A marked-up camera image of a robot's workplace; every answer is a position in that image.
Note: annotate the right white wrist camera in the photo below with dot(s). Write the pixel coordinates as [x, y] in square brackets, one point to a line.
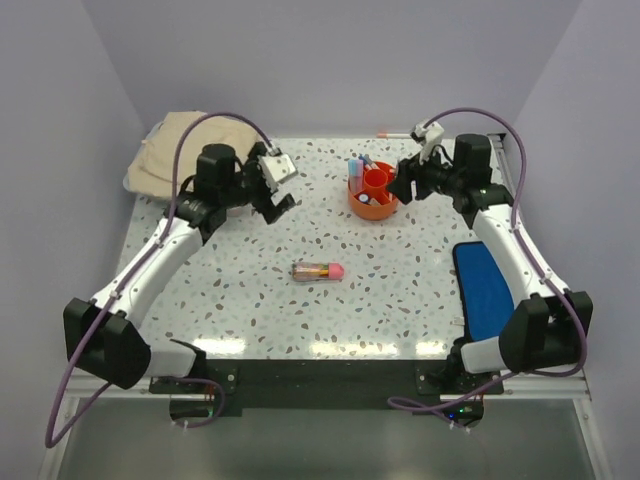
[428, 136]

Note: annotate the grey cap acrylic marker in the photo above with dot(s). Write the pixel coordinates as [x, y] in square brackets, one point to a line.
[368, 163]

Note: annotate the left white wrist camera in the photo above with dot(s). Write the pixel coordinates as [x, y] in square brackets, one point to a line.
[277, 169]

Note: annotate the orange round organizer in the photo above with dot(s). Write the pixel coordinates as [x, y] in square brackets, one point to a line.
[374, 185]

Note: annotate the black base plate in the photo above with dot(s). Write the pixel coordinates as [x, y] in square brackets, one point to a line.
[333, 384]

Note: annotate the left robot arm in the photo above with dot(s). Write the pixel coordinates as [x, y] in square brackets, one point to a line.
[102, 334]

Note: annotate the pink cap clear tube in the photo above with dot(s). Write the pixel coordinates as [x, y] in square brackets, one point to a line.
[309, 271]

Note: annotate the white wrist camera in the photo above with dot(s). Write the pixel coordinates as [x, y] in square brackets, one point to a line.
[277, 169]
[428, 136]

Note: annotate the blue cloth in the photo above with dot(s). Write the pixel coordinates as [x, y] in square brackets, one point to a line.
[486, 300]

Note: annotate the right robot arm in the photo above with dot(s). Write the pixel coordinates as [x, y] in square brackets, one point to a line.
[549, 324]

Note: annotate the peach tip white marker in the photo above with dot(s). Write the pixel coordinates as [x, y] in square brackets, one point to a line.
[386, 135]

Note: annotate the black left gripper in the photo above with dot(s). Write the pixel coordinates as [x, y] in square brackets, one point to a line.
[265, 206]

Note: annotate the beige cloth bag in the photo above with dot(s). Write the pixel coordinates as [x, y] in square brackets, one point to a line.
[153, 168]

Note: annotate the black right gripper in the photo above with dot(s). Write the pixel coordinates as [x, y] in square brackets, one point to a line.
[411, 170]

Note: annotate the aluminium frame rail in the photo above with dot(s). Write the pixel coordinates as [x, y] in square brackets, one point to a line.
[399, 298]

